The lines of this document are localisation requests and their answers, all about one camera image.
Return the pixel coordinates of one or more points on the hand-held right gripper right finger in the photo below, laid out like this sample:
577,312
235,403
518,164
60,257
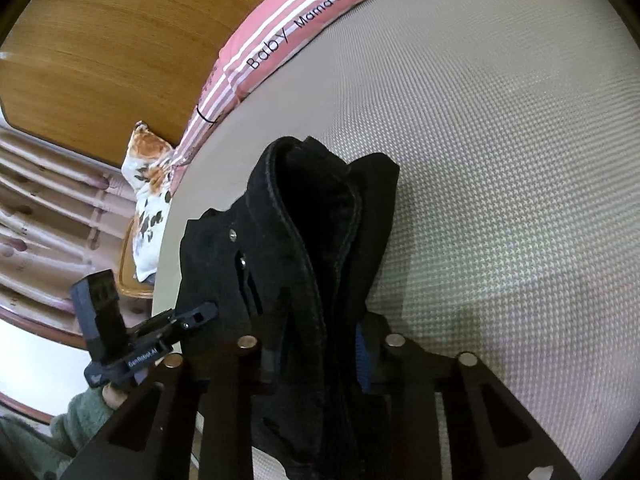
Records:
365,365

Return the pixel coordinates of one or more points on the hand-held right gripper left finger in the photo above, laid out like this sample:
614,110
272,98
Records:
225,410

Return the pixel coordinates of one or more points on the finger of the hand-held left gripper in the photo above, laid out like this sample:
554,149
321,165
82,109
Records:
195,316

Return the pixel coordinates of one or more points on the black pants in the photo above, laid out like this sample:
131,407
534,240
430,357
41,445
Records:
310,240

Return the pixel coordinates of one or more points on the person's left hand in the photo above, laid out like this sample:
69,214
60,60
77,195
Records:
116,396

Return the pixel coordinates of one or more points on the wooden stool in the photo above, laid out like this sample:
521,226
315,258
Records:
127,270

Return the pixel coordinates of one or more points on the floral white orange pillow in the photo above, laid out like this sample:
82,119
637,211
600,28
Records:
150,200

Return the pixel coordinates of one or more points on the pink curtain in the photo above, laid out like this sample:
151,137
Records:
50,210

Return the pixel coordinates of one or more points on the beige woven bed mat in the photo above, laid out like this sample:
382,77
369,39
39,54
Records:
500,160

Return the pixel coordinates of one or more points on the wooden headboard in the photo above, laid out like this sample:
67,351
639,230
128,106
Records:
125,35

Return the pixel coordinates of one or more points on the pink striped blanket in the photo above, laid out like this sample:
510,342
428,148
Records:
280,35

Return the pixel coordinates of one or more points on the brown wooden window frame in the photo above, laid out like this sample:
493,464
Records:
40,327

